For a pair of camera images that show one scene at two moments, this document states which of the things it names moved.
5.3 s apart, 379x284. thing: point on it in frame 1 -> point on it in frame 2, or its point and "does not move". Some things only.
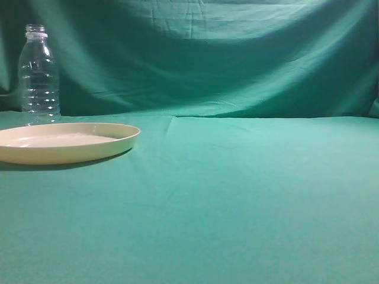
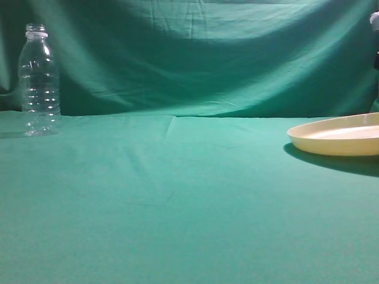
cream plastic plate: (64, 142) -> (349, 135)
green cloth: (257, 158) does not move
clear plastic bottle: (39, 78) does not move
